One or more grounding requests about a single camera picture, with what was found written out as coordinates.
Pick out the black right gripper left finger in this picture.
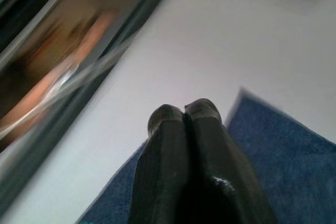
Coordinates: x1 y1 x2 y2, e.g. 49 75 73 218
127 104 190 224

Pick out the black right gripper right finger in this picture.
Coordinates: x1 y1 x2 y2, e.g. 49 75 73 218
183 98 278 224

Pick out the blue denim garment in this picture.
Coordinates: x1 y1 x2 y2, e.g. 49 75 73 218
75 88 336 224

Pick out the glass door with grey frame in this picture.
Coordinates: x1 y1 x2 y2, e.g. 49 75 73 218
0 0 184 217

